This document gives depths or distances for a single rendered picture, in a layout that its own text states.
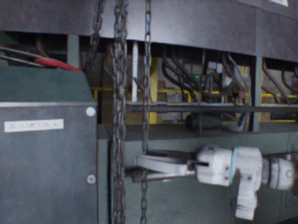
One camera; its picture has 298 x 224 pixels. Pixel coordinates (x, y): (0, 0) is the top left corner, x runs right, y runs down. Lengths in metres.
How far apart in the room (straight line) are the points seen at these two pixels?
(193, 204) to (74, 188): 0.78
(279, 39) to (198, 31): 0.57
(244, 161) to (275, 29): 1.14
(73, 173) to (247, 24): 1.14
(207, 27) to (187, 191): 0.82
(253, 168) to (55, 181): 0.36
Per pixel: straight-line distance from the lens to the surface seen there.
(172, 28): 1.02
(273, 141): 1.36
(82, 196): 0.45
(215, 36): 1.13
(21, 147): 0.39
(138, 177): 0.84
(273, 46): 1.41
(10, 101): 0.39
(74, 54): 0.91
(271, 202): 1.50
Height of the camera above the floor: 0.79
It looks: 4 degrees down
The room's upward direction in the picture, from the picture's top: 1 degrees clockwise
